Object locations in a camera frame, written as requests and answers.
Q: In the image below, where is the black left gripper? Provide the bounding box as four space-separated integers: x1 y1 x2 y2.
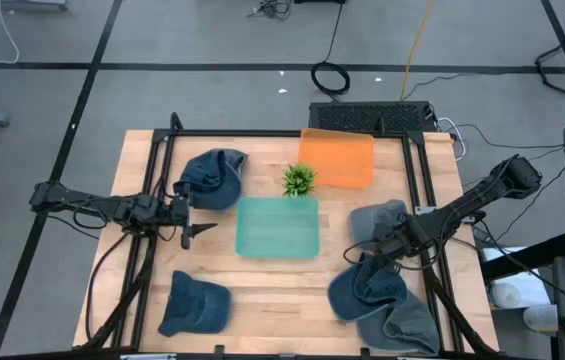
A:
159 182 218 251

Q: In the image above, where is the grey cap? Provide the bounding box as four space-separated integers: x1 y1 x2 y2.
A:
355 289 442 357
348 198 409 252

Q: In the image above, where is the dark blue denim cap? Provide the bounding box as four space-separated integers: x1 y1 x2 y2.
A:
157 270 234 338
326 252 409 324
172 147 250 212

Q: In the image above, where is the teal translucent plastic bin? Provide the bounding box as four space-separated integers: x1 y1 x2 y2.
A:
234 195 321 260

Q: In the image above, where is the orange plastic bin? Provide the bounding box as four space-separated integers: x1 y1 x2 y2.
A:
297 127 376 190

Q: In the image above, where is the small green potted plant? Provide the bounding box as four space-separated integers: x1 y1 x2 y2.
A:
281 163 318 199

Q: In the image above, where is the black perforated computer case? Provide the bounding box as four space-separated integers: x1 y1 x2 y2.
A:
308 100 438 135

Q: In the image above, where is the white paper roll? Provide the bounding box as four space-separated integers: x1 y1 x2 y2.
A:
522 304 558 332
490 282 523 310

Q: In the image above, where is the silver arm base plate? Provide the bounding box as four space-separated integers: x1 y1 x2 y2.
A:
414 204 481 225

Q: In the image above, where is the black metal table frame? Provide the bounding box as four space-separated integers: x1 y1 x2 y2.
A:
72 111 501 360

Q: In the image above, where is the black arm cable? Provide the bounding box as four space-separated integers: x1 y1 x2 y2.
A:
84 230 136 346

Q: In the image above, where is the white cable loop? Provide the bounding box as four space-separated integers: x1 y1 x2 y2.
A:
435 117 468 162

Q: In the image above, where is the thin black floor cable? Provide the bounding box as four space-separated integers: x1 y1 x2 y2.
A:
436 122 565 151

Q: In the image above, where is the coiled black floor cable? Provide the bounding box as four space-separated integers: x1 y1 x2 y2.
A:
310 0 352 97

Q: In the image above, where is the yellow hanging cable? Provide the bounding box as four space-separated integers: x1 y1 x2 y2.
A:
399 0 437 102

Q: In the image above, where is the tangled black cable bundle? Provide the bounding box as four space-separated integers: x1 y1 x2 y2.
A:
246 0 293 21

